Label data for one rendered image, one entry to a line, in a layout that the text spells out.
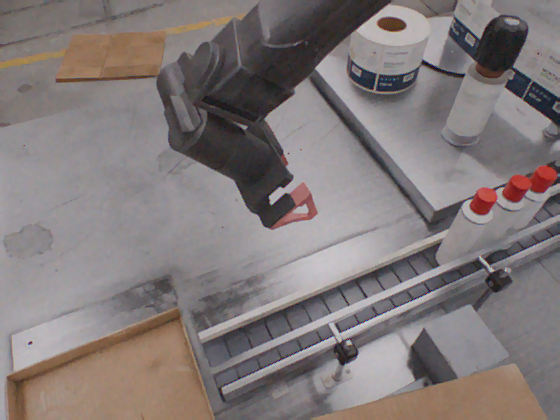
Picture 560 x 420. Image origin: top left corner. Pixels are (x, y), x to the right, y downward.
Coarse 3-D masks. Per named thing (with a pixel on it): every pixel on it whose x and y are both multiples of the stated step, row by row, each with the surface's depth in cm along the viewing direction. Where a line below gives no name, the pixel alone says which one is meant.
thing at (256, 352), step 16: (544, 224) 80; (512, 240) 78; (464, 256) 76; (432, 272) 74; (448, 272) 75; (400, 288) 72; (368, 304) 70; (320, 320) 69; (336, 320) 69; (288, 336) 67; (256, 352) 66; (224, 368) 64
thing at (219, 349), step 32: (416, 256) 85; (352, 288) 81; (384, 288) 81; (416, 288) 81; (256, 320) 77; (288, 320) 77; (352, 320) 77; (224, 352) 74; (288, 352) 74; (224, 384) 71
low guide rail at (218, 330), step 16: (432, 240) 84; (384, 256) 81; (400, 256) 82; (352, 272) 79; (368, 272) 81; (320, 288) 77; (272, 304) 75; (288, 304) 76; (240, 320) 74; (208, 336) 72
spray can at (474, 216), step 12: (480, 192) 69; (492, 192) 69; (468, 204) 72; (480, 204) 69; (492, 204) 68; (456, 216) 75; (468, 216) 71; (480, 216) 71; (492, 216) 71; (456, 228) 75; (468, 228) 73; (480, 228) 72; (444, 240) 80; (456, 240) 76; (468, 240) 75; (444, 252) 81; (456, 252) 78; (468, 252) 78
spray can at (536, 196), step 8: (536, 168) 72; (544, 168) 72; (536, 176) 72; (544, 176) 71; (552, 176) 71; (536, 184) 72; (544, 184) 72; (528, 192) 74; (536, 192) 74; (544, 192) 74; (528, 200) 74; (536, 200) 74; (544, 200) 74; (528, 208) 76; (536, 208) 75; (520, 216) 78; (528, 216) 77; (512, 224) 80; (520, 224) 79; (512, 232) 81; (504, 248) 86
